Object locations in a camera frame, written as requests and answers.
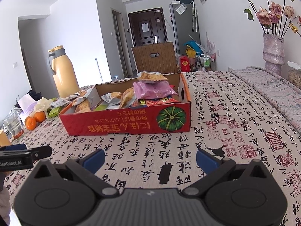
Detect dark brown door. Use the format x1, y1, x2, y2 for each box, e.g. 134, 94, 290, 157
128, 8, 168, 47

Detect orange fruit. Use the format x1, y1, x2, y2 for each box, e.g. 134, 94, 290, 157
25, 117, 37, 130
34, 111, 46, 123

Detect red gift box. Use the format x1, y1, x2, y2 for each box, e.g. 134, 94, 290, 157
179, 56, 192, 73

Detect white orange cracker packet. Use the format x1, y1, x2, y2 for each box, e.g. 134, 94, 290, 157
101, 92, 124, 110
70, 88, 94, 100
137, 72, 169, 85

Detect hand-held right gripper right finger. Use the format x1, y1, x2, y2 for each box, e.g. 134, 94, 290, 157
182, 149, 274, 197

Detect cream rubber glove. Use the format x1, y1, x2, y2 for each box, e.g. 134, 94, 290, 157
34, 97, 53, 112

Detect red cardboard box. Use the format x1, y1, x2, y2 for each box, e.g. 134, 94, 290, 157
59, 73, 191, 136

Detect metal trolley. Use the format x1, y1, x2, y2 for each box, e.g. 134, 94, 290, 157
196, 54, 216, 71

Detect grey patterned cloth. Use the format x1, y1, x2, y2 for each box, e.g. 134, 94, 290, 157
229, 66, 301, 134

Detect green snack packet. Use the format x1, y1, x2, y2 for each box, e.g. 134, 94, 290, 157
92, 101, 111, 111
48, 107, 62, 118

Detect purple dried decor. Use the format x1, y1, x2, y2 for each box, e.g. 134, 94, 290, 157
201, 32, 217, 54

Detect glass jar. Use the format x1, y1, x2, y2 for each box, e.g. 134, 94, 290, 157
287, 61, 301, 90

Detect yellow thermos jug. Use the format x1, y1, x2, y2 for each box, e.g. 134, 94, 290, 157
48, 45, 80, 98

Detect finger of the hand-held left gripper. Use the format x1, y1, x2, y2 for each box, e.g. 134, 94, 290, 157
3, 143, 27, 151
0, 145, 52, 161

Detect white umbrella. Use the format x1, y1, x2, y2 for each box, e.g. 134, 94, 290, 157
190, 1, 198, 32

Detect glass cup with goji berries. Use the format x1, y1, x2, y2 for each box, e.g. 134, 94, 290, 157
2, 109, 25, 140

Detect purple tissue pack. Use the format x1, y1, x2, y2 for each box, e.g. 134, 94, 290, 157
17, 94, 38, 112

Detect white snack packet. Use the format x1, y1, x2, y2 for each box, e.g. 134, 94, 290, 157
50, 98, 71, 108

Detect pink textured vase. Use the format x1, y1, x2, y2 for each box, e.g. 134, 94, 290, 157
262, 33, 285, 76

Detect blue plastic bin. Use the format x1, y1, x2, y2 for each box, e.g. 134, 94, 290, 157
183, 41, 203, 53

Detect grey refrigerator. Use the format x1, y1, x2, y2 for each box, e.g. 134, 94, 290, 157
169, 1, 201, 54

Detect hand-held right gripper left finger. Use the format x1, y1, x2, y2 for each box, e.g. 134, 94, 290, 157
30, 149, 123, 198

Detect wooden chair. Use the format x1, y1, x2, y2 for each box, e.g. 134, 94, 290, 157
131, 42, 178, 78

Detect purple snack bag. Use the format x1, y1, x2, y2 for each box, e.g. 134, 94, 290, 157
133, 81, 179, 100

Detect tan cardboard object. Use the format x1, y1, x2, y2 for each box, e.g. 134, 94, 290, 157
0, 129, 12, 146

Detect dried pink roses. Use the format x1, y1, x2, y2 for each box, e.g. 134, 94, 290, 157
229, 0, 301, 38

